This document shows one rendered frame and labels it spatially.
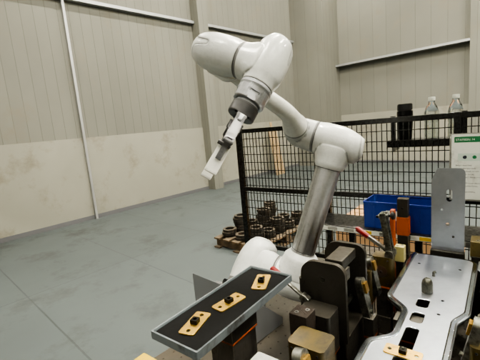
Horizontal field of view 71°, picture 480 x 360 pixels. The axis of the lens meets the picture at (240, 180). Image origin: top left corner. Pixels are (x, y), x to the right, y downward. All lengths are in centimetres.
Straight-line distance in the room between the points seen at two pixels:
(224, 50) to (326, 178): 68
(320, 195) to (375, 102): 1037
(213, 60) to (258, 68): 14
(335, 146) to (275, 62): 56
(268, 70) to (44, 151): 626
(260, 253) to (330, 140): 57
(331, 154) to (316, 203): 21
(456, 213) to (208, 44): 115
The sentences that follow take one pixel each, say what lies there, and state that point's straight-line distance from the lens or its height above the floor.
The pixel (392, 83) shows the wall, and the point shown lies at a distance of 1154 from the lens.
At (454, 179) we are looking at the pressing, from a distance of 156.
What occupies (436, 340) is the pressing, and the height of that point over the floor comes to 100.
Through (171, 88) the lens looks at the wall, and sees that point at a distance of 832.
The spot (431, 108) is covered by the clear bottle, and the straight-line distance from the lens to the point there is 190.
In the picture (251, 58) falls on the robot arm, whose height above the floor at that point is 175.
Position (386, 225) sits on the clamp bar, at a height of 117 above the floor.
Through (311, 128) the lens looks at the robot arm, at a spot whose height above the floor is 154.
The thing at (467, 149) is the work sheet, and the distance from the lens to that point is 182.
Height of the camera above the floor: 158
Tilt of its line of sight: 9 degrees down
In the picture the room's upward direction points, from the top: 5 degrees counter-clockwise
